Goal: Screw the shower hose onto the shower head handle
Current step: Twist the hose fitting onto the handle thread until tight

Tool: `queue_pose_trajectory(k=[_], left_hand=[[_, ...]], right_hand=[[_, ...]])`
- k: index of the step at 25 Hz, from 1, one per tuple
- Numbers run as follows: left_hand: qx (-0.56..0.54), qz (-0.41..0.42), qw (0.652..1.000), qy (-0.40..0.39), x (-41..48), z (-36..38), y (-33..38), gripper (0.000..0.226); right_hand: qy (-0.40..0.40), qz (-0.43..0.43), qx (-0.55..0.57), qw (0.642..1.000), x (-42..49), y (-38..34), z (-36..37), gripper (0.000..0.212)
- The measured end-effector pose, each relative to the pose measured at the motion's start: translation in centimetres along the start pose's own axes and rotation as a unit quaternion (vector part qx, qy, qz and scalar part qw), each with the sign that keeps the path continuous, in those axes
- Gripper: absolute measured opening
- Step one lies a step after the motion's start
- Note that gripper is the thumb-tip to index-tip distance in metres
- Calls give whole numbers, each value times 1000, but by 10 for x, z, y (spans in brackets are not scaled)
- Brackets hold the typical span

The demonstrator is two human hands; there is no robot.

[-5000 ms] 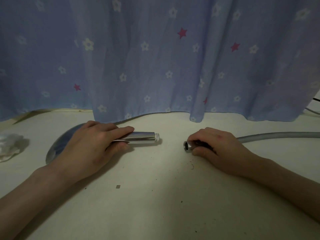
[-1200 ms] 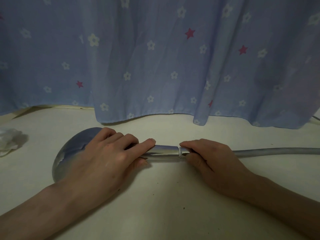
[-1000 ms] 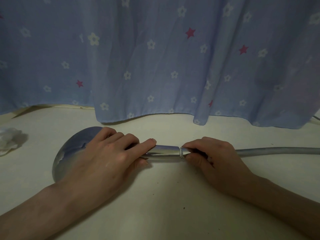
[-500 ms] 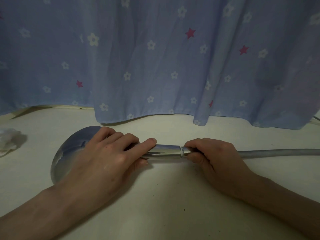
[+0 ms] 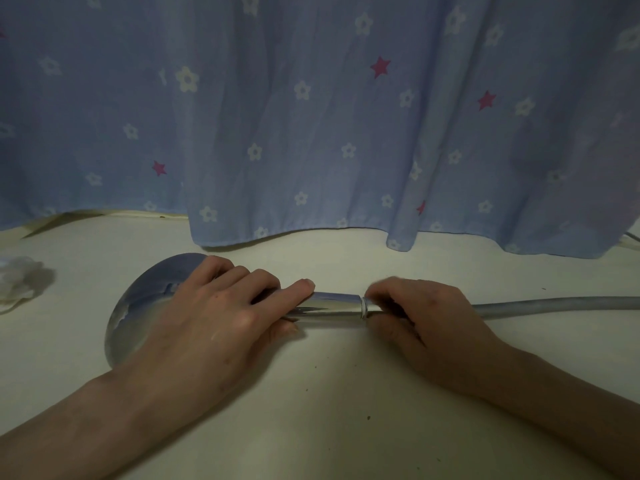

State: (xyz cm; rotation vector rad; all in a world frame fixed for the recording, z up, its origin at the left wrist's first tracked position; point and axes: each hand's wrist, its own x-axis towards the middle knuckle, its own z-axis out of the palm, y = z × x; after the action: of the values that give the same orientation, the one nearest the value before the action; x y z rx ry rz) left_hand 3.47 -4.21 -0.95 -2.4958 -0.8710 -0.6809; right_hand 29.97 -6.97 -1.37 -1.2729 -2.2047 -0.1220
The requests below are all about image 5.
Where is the person's right hand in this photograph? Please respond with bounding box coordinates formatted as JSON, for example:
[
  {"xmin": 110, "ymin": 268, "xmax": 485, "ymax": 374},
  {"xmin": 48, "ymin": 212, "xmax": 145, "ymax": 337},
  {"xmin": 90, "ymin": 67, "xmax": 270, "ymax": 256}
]
[{"xmin": 364, "ymin": 277, "xmax": 516, "ymax": 398}]

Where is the person's left hand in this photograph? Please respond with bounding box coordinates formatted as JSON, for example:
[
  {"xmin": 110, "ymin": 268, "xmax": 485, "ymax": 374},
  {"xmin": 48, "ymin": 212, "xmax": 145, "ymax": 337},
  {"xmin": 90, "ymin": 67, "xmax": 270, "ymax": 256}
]
[{"xmin": 109, "ymin": 255, "xmax": 316, "ymax": 414}]

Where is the chrome shower head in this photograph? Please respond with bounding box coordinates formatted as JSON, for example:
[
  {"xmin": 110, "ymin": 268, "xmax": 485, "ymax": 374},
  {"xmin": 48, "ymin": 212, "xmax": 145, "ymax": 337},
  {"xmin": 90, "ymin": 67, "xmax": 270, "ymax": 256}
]
[{"xmin": 104, "ymin": 253, "xmax": 370, "ymax": 369}]

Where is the grey shower hose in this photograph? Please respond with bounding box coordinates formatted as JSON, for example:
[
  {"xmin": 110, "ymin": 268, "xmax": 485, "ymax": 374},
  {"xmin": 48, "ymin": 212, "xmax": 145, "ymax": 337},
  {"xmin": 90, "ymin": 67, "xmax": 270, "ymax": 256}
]
[{"xmin": 366, "ymin": 296, "xmax": 640, "ymax": 321}]

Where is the person's right forearm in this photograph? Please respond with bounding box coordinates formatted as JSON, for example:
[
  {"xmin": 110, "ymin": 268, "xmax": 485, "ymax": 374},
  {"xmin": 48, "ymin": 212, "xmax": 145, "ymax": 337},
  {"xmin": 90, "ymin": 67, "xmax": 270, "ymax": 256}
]
[{"xmin": 480, "ymin": 345, "xmax": 640, "ymax": 480}]

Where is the person's left forearm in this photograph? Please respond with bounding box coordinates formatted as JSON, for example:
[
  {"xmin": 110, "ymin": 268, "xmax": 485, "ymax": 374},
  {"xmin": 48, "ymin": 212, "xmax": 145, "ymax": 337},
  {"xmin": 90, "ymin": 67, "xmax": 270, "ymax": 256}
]
[{"xmin": 0, "ymin": 372, "xmax": 156, "ymax": 480}]

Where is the blue flower print curtain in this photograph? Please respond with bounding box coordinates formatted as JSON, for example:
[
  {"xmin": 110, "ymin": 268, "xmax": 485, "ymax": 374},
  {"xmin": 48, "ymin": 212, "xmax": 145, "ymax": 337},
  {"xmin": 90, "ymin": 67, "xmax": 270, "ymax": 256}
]
[{"xmin": 0, "ymin": 0, "xmax": 640, "ymax": 259}]

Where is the crumpled white plastic wrap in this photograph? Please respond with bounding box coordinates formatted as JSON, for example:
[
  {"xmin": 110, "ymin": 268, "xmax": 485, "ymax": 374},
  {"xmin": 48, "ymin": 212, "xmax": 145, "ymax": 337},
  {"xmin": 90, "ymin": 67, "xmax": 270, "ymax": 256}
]
[{"xmin": 0, "ymin": 255, "xmax": 46, "ymax": 313}]

